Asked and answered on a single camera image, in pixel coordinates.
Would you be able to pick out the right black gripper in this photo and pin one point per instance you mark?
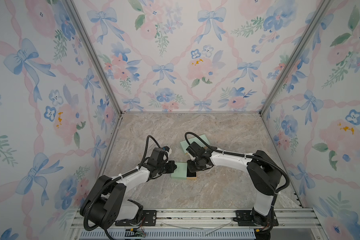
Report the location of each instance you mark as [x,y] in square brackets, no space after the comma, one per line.
[191,168]

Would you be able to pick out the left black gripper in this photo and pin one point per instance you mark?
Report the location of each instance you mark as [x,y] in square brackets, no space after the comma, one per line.
[171,169]

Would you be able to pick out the kraft drawer tray black lining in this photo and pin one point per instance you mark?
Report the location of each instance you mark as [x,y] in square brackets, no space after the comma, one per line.
[191,175]

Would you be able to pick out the small green jewelry box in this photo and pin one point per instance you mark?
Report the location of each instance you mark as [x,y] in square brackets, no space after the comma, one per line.
[180,173]

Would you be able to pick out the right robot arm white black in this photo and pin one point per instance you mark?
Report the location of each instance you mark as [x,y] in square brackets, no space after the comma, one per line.
[267,177]

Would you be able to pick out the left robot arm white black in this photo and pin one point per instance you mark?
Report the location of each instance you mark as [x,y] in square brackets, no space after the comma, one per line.
[106,203]

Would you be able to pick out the green jewelry box left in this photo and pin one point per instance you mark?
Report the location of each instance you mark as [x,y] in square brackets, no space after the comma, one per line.
[184,146]

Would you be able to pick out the green jewelry box right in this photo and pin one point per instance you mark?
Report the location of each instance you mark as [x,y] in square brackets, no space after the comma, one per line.
[200,141]

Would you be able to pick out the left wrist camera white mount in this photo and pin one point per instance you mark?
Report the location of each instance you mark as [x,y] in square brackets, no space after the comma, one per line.
[167,149]

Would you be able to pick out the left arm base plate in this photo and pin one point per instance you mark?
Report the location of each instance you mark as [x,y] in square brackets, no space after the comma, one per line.
[145,218]

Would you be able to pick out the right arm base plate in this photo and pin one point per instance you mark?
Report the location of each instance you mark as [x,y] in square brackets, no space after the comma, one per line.
[251,218]

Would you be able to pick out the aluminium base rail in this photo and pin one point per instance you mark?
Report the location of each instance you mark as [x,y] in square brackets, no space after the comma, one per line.
[207,224]

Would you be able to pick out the aluminium frame post left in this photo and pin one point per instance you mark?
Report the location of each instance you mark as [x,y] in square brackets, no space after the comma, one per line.
[83,34]

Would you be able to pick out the aluminium frame post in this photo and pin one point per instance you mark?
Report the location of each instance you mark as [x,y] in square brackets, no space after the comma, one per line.
[317,17]
[83,34]

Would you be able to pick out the aluminium frame post right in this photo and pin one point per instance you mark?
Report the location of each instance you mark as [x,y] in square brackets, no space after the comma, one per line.
[317,17]

